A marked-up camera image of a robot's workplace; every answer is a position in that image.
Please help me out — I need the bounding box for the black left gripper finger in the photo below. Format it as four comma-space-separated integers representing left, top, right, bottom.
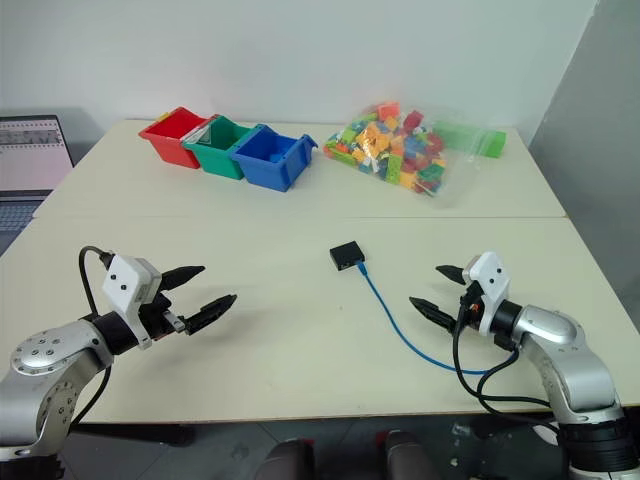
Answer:
184, 293, 239, 336
160, 265, 207, 293

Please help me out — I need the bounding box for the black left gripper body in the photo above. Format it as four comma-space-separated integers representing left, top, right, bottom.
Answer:
137, 290, 189, 344

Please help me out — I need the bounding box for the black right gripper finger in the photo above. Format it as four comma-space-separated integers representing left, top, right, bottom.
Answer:
408, 295, 459, 331
435, 264, 469, 288

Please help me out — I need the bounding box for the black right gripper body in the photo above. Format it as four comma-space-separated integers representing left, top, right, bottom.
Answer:
455, 281, 484, 330

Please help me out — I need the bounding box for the small black box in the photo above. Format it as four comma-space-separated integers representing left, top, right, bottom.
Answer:
328, 240, 368, 273

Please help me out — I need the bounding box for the green plastic storage bin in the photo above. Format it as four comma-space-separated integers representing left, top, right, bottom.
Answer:
181, 114, 254, 181

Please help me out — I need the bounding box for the red plastic storage bin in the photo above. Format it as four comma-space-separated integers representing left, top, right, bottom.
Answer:
138, 105, 211, 170

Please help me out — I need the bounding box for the white card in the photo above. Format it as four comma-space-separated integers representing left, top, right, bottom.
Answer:
181, 125, 213, 147

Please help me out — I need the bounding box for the blue plastic storage bin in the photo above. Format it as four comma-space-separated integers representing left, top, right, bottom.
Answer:
230, 123, 320, 194

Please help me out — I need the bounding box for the clear bag of toy bricks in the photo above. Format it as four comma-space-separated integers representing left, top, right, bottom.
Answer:
322, 100, 508, 200

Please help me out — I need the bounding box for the dark rounded shape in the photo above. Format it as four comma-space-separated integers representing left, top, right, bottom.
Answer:
383, 429, 440, 480
262, 438, 317, 480

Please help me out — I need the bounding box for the grey partition panel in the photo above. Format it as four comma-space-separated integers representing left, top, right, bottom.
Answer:
526, 0, 640, 329

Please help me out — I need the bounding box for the grey laptop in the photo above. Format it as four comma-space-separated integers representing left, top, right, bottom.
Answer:
0, 115, 76, 247

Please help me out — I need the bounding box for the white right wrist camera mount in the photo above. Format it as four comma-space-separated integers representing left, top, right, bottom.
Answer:
461, 251, 512, 336

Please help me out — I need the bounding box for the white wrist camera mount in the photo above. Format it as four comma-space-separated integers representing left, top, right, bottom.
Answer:
461, 251, 512, 336
101, 254, 164, 351

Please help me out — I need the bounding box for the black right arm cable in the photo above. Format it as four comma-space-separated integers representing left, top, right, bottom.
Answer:
451, 319, 562, 437

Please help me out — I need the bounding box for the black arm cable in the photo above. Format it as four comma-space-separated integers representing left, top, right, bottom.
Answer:
451, 319, 562, 437
68, 245, 119, 434

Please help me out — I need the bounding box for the blue cable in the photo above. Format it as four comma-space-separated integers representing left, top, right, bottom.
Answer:
356, 260, 502, 376

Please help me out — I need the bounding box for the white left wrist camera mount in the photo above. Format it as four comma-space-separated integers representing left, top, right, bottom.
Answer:
101, 254, 164, 351

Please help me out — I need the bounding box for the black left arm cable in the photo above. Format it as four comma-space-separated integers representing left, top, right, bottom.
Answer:
68, 245, 119, 434

